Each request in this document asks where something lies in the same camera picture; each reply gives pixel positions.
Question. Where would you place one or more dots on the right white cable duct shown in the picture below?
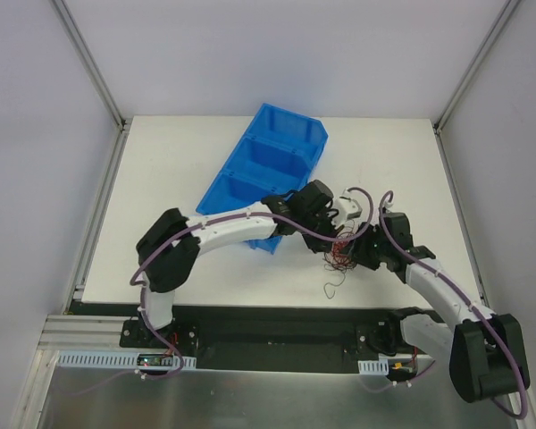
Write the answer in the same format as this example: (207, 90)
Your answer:
(378, 367)

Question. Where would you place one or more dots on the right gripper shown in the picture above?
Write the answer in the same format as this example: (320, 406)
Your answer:
(359, 252)

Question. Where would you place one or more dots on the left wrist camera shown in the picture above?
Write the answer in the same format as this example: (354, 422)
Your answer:
(350, 207)

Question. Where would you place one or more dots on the blue plastic compartment bin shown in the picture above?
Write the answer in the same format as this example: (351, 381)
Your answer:
(277, 153)

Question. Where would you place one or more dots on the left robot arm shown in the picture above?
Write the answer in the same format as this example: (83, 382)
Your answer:
(169, 249)

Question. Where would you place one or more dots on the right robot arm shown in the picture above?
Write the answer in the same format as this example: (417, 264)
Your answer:
(484, 350)

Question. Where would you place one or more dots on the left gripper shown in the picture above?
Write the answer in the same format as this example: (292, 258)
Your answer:
(323, 241)

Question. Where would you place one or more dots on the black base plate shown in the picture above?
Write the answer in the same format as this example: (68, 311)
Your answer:
(275, 339)

